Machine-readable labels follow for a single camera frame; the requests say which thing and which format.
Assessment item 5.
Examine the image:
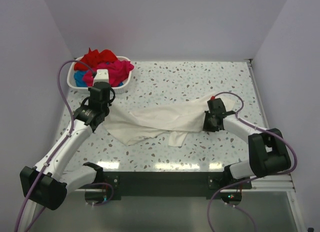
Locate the red t shirt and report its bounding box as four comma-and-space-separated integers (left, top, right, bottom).
73, 48, 121, 71

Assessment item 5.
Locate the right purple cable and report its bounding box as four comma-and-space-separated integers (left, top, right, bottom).
206, 91, 300, 232

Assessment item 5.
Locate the white plastic laundry basket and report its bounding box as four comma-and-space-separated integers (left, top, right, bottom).
67, 56, 134, 94

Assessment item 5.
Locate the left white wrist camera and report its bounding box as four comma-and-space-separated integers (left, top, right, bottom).
93, 69, 109, 84

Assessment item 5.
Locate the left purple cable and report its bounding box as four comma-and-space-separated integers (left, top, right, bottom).
13, 59, 97, 232

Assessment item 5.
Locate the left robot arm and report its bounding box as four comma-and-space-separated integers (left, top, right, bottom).
20, 82, 115, 211

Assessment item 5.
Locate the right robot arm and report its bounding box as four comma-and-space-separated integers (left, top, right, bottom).
203, 97, 291, 189

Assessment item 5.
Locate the white t shirt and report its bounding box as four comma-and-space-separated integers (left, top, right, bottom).
103, 94, 213, 147

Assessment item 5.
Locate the purple cable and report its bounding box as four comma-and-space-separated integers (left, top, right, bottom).
206, 91, 300, 232
13, 59, 97, 232

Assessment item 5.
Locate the magenta t shirt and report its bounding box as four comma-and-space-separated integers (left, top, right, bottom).
93, 60, 134, 87

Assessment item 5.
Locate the blue t shirt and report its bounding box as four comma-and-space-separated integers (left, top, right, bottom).
73, 71, 93, 87

